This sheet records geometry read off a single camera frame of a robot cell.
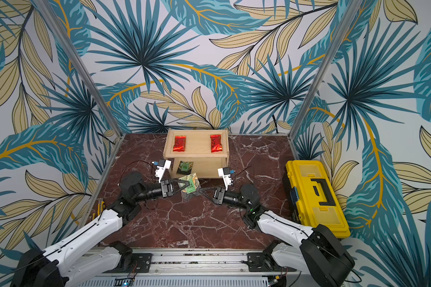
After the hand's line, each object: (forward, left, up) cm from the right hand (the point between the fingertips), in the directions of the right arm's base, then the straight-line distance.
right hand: (199, 192), depth 69 cm
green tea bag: (+26, +10, -20) cm, 35 cm away
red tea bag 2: (+25, -7, -1) cm, 26 cm away
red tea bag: (+26, +10, -1) cm, 28 cm away
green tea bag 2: (+5, +3, +2) cm, 6 cm away
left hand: (+1, +4, +2) cm, 5 cm away
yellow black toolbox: (-1, -46, -8) cm, 47 cm away
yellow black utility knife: (+5, +50, -22) cm, 55 cm away
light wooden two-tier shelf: (+24, -4, -3) cm, 24 cm away
